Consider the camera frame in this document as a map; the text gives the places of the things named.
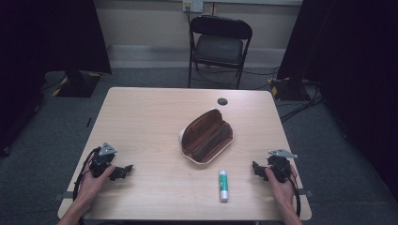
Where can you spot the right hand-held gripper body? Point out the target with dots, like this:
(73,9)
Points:
(279,167)

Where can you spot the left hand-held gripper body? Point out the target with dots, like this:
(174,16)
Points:
(101,159)

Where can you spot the person's right hand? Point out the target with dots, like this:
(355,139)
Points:
(283,189)

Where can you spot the person's left hand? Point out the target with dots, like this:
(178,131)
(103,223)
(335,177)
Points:
(90,186)

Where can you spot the small black floor strip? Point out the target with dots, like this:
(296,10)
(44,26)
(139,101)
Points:
(88,122)

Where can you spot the white green glue stick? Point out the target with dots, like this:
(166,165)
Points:
(223,186)

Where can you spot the open brown case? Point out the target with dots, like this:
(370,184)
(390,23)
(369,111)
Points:
(206,137)

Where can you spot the dark round table grommet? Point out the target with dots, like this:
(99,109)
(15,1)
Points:
(222,101)

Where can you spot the black stand base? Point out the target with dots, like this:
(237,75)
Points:
(78,84)
(289,90)

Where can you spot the black curtain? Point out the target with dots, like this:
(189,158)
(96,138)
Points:
(37,47)
(353,78)

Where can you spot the black folding chair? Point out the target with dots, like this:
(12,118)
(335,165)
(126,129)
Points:
(219,47)

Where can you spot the white wall socket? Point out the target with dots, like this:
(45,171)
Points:
(192,5)

